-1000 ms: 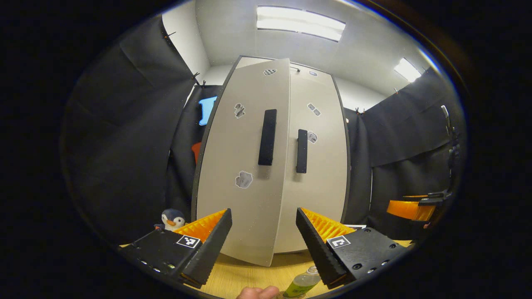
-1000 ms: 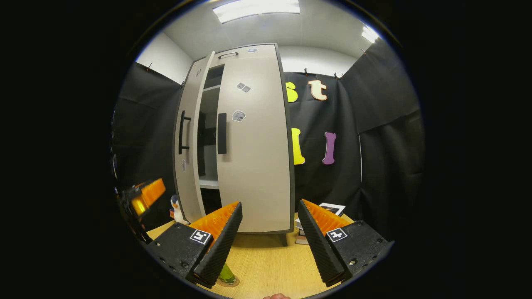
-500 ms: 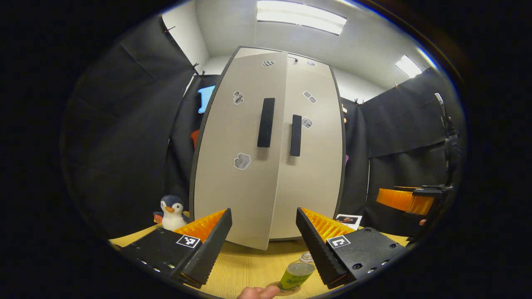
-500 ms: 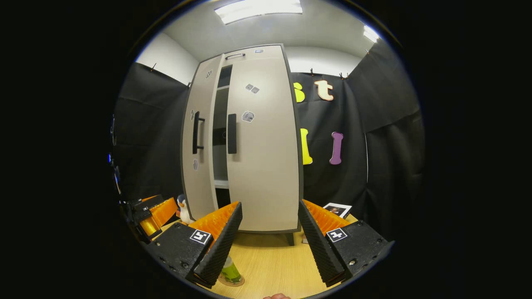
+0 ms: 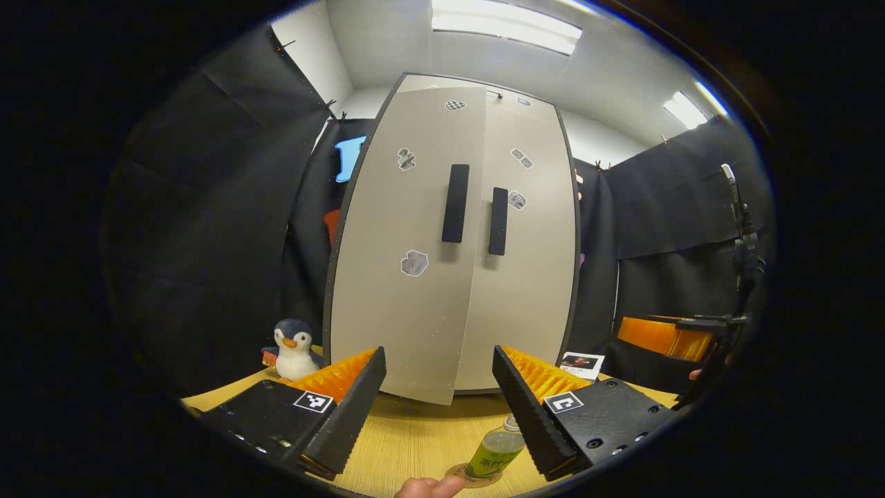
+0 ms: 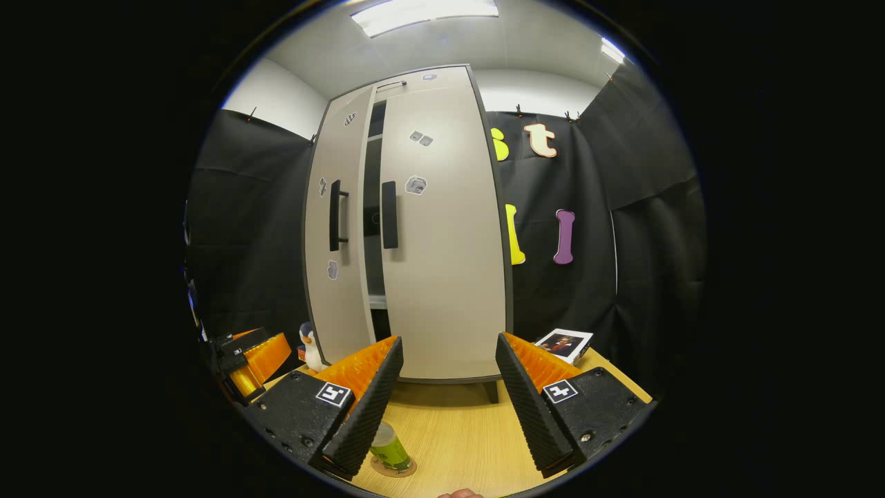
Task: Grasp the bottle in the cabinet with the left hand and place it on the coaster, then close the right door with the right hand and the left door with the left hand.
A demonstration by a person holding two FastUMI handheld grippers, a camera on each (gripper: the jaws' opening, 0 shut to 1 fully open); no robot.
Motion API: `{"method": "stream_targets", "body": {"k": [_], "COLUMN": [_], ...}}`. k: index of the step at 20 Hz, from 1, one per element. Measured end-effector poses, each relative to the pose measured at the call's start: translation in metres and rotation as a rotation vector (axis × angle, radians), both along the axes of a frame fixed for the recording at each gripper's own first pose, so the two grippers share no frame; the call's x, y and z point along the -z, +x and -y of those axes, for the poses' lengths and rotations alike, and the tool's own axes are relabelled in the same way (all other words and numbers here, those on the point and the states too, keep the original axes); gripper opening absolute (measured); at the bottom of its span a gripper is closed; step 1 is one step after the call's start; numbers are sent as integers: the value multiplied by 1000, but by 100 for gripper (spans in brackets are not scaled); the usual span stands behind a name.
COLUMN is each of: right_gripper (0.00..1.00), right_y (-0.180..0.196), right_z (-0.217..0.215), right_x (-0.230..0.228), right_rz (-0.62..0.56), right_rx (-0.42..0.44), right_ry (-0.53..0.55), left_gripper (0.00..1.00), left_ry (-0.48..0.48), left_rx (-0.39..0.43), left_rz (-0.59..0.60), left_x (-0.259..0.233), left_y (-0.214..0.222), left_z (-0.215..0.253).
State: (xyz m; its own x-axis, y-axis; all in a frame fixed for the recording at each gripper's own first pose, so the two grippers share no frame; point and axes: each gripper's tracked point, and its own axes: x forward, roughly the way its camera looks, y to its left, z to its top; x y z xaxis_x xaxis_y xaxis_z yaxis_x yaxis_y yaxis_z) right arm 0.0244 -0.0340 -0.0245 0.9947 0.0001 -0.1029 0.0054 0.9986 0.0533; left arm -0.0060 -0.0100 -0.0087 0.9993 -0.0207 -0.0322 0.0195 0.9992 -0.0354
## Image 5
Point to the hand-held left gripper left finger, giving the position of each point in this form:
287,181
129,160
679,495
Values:
352,408

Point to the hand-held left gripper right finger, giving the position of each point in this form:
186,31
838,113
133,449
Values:
529,415

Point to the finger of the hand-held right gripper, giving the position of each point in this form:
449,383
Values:
657,335

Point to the green label plastic bottle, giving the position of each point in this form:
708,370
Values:
492,453

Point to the round wooden coaster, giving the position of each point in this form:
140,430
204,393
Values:
456,476

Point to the grey cabinet door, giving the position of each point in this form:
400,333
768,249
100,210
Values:
401,311
532,290

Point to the grey cabinet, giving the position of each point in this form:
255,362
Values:
511,98

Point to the white photo booklet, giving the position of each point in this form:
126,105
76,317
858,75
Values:
581,365

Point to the penguin plush toy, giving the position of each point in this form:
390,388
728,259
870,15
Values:
296,360

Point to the small red box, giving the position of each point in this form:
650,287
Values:
269,359

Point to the small ceiling light panel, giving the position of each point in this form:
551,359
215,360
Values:
684,109

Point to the large ceiling light panel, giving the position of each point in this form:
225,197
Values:
508,26

